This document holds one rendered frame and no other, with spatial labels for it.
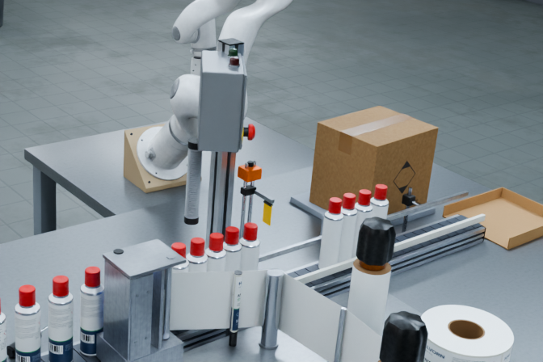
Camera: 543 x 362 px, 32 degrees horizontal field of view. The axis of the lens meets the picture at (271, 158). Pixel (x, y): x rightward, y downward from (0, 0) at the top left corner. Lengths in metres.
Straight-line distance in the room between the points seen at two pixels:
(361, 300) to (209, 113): 0.55
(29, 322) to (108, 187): 1.11
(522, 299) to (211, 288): 0.94
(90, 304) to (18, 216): 2.71
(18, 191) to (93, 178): 1.94
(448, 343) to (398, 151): 0.94
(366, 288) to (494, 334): 0.30
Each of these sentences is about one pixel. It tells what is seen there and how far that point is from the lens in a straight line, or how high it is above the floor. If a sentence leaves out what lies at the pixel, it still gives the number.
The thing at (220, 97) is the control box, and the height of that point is 1.42.
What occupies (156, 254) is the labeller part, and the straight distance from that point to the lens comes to 1.98.
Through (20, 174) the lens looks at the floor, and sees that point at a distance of 5.22.
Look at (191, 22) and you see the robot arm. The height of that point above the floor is 1.34.
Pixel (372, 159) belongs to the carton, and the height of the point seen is 1.08.
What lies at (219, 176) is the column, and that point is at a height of 1.16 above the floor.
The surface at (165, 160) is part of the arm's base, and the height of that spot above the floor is 0.93.
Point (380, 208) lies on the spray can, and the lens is 2.55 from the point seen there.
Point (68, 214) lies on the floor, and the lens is 4.76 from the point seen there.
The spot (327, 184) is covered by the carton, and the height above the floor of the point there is 0.94.
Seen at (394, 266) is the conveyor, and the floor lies 0.86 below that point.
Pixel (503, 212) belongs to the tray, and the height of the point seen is 0.83.
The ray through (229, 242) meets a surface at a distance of 2.23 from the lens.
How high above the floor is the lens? 2.08
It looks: 22 degrees down
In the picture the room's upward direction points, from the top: 5 degrees clockwise
